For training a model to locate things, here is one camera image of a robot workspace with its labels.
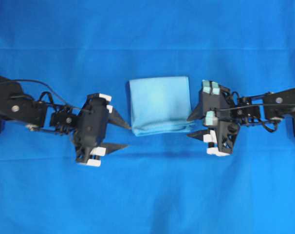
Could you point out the light blue towel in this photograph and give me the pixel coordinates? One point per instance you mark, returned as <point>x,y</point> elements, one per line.
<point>160,105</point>

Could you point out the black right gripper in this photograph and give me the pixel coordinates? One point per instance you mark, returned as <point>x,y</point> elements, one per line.
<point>221,130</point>

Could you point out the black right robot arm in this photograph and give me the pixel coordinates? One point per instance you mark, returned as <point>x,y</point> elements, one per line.
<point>266,109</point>

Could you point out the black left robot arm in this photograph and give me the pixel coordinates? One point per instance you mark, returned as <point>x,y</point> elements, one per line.
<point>38,115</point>

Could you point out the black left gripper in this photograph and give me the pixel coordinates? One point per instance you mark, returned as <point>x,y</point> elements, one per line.
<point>90,132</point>

